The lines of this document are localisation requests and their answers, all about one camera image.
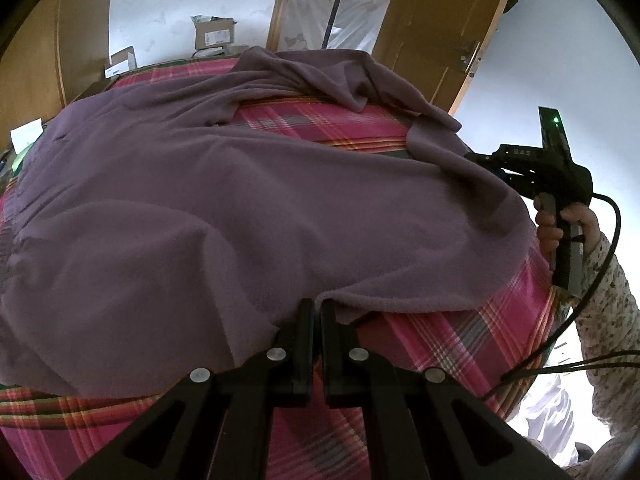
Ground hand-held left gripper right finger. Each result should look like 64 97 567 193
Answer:
320 299 573 480

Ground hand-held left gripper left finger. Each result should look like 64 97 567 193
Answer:
65 299 316 480

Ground purple fleece pants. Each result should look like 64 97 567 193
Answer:
0 46 538 401

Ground person's right forearm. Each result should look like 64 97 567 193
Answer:
570 232 640 480

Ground person's right hand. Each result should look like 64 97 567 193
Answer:
534 194 601 261

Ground plaid bed sheet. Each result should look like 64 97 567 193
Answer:
0 55 558 480

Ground wooden door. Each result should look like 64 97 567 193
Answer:
372 0 521 116

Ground clear plastic curtain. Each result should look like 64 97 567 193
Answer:
280 0 404 56

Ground black pole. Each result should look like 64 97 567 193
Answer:
321 0 354 50

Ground brown cardboard box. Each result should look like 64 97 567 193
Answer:
190 15 239 51

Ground small white box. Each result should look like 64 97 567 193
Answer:
104 46 137 79

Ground white paper card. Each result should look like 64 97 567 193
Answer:
10 118 45 154

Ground wooden wardrobe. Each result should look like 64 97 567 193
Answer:
0 0 118 122

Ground black cable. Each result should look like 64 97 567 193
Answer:
500 192 640 382

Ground metal door handle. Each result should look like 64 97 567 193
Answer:
451 39 482 74

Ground wooden door frame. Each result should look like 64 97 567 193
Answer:
265 0 301 52

